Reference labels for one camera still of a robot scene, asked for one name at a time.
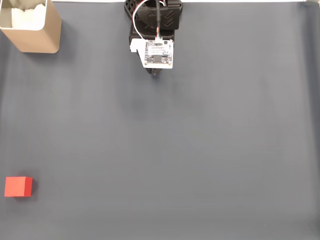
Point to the red cube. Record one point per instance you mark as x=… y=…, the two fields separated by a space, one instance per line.
x=16 y=186

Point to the beige box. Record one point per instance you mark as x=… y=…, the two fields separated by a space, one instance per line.
x=37 y=40

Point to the white padding foam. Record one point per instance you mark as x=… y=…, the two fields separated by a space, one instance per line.
x=27 y=17

